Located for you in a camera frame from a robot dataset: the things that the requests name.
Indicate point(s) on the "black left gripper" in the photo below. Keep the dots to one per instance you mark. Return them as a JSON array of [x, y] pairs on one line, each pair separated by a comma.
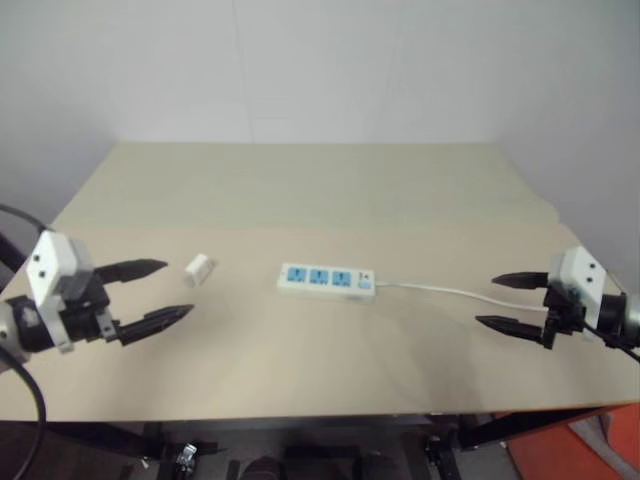
[[85, 310]]

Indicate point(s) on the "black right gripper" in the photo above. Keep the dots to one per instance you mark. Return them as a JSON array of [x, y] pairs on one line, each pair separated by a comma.
[[562, 315]]

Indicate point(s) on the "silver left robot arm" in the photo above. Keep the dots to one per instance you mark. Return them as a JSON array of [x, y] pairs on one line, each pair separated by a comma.
[[27, 325]]

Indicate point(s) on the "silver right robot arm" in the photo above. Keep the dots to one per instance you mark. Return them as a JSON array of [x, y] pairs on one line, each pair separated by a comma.
[[617, 317]]

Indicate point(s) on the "white plug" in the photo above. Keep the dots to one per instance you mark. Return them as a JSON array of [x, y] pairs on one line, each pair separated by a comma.
[[199, 271]]

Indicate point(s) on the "white power strip blue sockets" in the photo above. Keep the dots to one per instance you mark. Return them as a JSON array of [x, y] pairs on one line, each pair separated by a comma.
[[325, 282]]

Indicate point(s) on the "black metal strut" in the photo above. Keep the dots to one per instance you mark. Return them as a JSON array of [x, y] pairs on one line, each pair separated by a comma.
[[11, 255]]

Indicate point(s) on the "orange panel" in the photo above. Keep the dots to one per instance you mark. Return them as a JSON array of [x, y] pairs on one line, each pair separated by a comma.
[[550, 450]]

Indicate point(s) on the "metal caster wheel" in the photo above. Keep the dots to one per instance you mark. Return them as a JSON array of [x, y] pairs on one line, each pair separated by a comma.
[[187, 456]]

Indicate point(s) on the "dark rounded shape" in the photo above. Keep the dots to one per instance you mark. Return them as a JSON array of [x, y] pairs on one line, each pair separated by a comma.
[[262, 470]]

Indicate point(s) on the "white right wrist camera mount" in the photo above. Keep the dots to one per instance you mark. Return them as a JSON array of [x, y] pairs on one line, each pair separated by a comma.
[[580, 275]]

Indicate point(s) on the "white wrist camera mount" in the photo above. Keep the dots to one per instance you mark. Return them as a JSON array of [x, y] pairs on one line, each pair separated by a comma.
[[580, 275], [50, 265]]

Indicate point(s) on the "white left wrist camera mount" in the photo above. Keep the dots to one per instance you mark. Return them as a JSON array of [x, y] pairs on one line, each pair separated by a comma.
[[50, 265]]

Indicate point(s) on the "black metal table frame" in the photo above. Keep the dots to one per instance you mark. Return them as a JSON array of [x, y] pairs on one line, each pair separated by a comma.
[[310, 430]]

